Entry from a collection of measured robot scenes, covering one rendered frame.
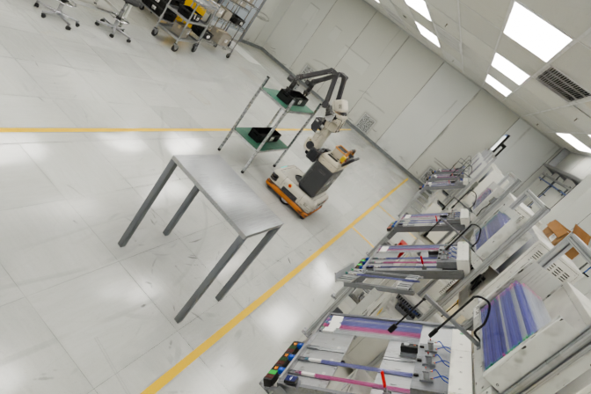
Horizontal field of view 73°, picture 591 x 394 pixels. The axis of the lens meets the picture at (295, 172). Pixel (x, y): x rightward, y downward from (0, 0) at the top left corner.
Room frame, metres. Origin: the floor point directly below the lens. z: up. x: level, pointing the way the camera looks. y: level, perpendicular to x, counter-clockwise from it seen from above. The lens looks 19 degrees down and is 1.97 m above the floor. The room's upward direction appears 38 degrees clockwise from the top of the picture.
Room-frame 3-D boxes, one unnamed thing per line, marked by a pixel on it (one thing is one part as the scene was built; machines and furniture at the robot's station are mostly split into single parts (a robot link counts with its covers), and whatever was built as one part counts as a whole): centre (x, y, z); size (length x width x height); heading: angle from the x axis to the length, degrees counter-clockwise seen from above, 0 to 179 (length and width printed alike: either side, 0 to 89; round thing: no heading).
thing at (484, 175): (7.46, -2.71, 0.95); 1.36 x 0.82 x 1.90; 76
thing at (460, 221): (4.34, -1.74, 0.66); 1.01 x 0.73 x 1.31; 76
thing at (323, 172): (4.68, -0.26, 0.59); 0.55 x 0.34 x 0.83; 167
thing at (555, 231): (2.91, -1.73, 1.82); 0.68 x 0.30 x 0.20; 166
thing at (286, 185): (4.70, -0.17, 0.16); 0.67 x 0.64 x 0.25; 77
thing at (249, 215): (2.28, 0.25, 0.40); 0.70 x 0.45 x 0.80; 71
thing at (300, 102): (4.87, 0.59, 1.01); 0.57 x 0.17 x 0.11; 167
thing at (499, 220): (2.88, -1.42, 1.52); 0.51 x 0.13 x 0.27; 166
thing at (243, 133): (4.86, 0.60, 0.55); 0.91 x 0.46 x 1.10; 166
